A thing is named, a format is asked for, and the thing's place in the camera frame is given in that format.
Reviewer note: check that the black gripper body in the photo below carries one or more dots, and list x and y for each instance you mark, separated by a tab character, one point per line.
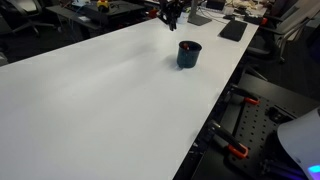
171	9

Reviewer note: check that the orange Expo marker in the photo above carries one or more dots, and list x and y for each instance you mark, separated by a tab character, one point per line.
186	46

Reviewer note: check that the dark teal mug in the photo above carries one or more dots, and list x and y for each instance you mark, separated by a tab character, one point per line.
188	58

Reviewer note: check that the small red object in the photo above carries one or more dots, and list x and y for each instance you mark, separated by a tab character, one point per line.
153	13

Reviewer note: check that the black computer mouse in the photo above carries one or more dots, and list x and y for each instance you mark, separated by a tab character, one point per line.
229	17

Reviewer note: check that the black keyboard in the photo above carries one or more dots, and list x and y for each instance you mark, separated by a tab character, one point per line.
233	30

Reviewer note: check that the yellow and red button box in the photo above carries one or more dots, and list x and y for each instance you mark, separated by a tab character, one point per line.
103	5

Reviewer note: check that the black background desk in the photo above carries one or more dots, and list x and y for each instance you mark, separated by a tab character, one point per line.
100	16

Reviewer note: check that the grey office chair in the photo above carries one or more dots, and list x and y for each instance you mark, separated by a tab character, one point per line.
286	26

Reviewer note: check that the black office chair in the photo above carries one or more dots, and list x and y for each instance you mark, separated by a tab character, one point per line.
23	15

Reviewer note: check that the white device with blue light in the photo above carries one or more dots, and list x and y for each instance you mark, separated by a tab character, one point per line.
300	143

